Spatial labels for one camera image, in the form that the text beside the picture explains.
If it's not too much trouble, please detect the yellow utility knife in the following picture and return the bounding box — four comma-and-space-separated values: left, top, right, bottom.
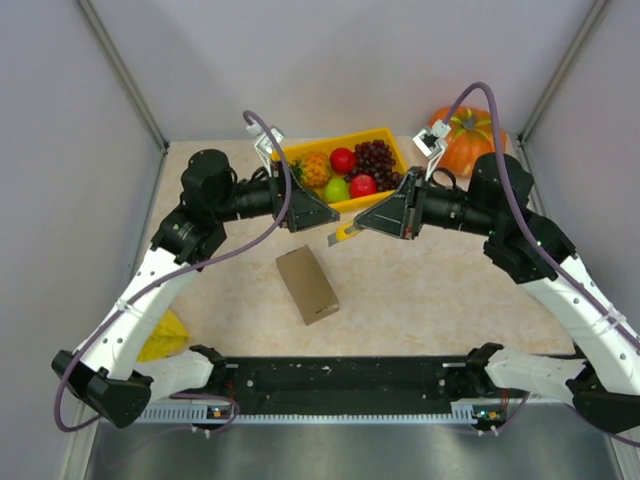
327, 222, 362, 247

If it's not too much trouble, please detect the brown cardboard express box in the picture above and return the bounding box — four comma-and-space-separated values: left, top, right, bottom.
276, 245, 340, 326

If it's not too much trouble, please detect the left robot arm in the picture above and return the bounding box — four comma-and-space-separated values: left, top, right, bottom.
52, 149, 340, 428

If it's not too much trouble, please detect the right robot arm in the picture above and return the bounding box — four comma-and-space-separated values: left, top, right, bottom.
354, 154, 639, 434

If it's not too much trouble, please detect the green pear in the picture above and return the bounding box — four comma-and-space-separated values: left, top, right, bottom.
323, 178, 351, 203

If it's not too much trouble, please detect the toy pineapple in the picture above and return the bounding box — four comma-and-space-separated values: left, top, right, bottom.
291, 151, 332, 189

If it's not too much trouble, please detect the red apple front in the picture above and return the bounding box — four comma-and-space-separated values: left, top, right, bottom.
349, 174, 378, 199

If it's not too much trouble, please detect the red apple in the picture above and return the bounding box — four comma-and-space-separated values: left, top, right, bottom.
349, 174, 378, 199
329, 147, 357, 175

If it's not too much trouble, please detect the purple grape bunch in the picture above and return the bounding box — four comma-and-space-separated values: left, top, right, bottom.
344, 139, 403, 192

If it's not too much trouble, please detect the red apple back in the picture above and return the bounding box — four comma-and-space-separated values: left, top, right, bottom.
329, 147, 357, 175

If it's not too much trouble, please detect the orange pumpkin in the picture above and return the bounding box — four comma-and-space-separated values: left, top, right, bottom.
439, 106, 496, 178

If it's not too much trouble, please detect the yellow mesh bag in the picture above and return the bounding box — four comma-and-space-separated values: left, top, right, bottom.
137, 310, 189, 363

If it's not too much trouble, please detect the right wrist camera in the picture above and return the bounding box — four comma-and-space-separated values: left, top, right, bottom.
412, 120, 451, 178

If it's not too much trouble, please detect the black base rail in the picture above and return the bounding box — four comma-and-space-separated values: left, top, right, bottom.
199, 356, 503, 416

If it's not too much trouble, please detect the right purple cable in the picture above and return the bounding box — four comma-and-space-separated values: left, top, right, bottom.
447, 82, 640, 447

